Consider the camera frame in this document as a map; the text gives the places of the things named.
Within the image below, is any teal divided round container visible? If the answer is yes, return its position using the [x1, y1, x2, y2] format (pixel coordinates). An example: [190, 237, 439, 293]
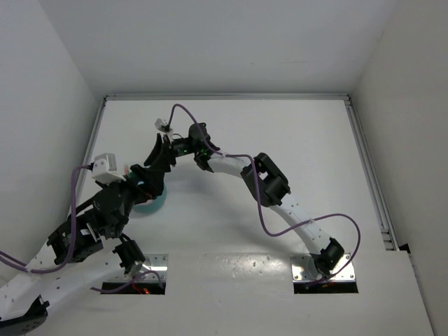
[125, 164, 167, 215]

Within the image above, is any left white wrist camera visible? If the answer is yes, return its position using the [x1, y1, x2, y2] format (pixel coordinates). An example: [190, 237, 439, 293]
[92, 153, 125, 185]

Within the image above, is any metal base plate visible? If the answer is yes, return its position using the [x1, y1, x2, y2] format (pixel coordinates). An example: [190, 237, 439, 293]
[141, 254, 169, 284]
[290, 253, 356, 284]

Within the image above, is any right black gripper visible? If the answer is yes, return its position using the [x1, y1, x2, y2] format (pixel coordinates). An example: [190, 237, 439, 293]
[146, 134, 200, 172]

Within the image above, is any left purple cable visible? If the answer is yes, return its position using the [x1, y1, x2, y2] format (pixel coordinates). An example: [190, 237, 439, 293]
[0, 164, 165, 293]

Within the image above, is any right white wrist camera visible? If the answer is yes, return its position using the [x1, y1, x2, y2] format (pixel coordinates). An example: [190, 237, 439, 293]
[155, 118, 174, 135]

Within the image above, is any purple cable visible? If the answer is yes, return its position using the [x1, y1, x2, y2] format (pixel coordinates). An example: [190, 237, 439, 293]
[167, 103, 362, 288]
[0, 164, 165, 293]

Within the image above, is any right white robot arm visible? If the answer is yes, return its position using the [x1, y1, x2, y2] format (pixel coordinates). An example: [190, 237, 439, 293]
[144, 119, 344, 277]

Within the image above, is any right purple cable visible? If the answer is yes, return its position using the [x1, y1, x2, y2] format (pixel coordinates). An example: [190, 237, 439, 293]
[167, 103, 362, 288]

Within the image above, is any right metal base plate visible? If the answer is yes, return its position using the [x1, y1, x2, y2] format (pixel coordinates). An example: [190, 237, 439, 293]
[290, 253, 356, 284]

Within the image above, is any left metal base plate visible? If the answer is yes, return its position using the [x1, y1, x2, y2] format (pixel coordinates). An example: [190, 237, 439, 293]
[141, 254, 169, 284]

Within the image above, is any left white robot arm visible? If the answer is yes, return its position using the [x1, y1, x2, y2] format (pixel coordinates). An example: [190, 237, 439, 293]
[1, 159, 166, 335]

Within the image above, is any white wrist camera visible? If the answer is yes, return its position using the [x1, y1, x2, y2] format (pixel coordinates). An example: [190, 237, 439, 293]
[92, 153, 125, 185]
[155, 118, 174, 135]

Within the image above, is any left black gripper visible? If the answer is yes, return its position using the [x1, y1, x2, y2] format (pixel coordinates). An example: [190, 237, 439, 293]
[99, 163, 165, 237]

